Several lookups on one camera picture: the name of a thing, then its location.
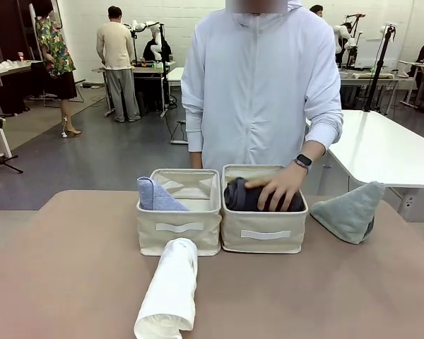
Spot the person left hand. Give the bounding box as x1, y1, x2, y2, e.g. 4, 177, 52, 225
245, 165, 308, 213

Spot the dark grey towel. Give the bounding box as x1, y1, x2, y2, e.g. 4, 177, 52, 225
223, 177, 305, 213

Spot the person left forearm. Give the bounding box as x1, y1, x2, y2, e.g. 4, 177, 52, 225
298, 139, 330, 167

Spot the person right forearm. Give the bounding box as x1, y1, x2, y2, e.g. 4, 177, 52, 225
189, 150, 204, 170

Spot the black smartwatch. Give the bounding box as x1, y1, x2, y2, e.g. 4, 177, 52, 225
293, 153, 314, 172

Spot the cream fabric storage bin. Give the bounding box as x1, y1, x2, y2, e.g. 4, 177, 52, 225
220, 164, 310, 254
136, 168, 223, 257

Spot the grey-green triangle folded towel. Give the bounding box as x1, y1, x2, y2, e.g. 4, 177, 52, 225
310, 180, 386, 245

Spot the person in white jacket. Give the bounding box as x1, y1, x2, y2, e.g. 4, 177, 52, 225
180, 0, 343, 170

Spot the white table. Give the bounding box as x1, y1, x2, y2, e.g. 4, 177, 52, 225
305, 109, 424, 223

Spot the blue triangle folded towel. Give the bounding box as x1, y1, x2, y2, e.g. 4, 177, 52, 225
136, 176, 191, 212

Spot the white background desk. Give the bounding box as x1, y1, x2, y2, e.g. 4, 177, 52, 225
338, 69, 417, 111

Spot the white rolled towel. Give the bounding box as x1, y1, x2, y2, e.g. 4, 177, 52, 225
133, 237, 199, 339

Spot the black tripod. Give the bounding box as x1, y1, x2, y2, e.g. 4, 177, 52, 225
360, 23, 397, 114

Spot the wooden background workbench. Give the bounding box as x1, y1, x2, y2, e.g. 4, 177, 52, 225
91, 64, 177, 118

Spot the seated person in black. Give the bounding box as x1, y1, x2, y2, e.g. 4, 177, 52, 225
142, 37, 173, 65

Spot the man in cream sweater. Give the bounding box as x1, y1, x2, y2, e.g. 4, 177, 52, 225
95, 5, 143, 124

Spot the woman in floral shirt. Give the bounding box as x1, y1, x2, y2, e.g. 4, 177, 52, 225
34, 0, 83, 139

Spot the black stand with legs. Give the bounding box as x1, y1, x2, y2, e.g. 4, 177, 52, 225
0, 112, 25, 174

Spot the grey background table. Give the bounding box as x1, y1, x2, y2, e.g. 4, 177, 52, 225
0, 59, 44, 114

